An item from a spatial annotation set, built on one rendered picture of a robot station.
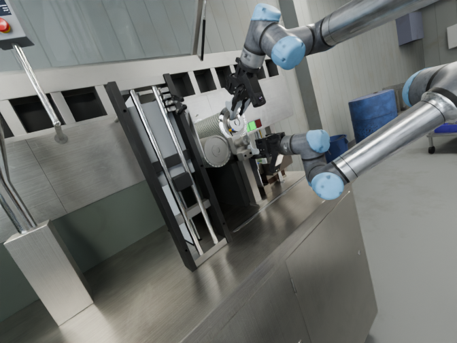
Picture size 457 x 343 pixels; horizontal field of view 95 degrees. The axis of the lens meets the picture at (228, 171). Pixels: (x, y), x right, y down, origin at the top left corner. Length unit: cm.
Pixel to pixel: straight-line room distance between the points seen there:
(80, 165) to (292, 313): 93
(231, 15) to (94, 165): 276
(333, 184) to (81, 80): 99
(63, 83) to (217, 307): 94
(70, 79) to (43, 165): 34
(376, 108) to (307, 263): 332
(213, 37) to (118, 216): 248
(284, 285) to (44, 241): 69
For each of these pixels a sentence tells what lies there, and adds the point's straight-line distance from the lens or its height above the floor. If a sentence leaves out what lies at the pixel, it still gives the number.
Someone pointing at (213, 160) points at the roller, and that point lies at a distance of 82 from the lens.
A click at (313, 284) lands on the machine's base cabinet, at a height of 64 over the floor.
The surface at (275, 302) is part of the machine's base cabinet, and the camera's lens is 74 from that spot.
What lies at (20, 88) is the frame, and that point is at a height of 160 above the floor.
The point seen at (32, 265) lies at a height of 109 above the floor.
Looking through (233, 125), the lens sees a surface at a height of 124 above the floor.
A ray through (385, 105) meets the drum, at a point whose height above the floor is 73.
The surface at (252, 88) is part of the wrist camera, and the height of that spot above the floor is 134.
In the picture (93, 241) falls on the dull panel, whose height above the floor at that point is 99.
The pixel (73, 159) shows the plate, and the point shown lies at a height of 132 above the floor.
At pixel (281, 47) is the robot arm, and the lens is 62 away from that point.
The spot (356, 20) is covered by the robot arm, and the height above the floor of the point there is 138.
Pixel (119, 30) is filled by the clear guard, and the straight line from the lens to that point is 113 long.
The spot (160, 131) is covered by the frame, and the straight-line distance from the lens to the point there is 63.
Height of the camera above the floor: 127
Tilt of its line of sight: 13 degrees down
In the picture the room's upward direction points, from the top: 19 degrees counter-clockwise
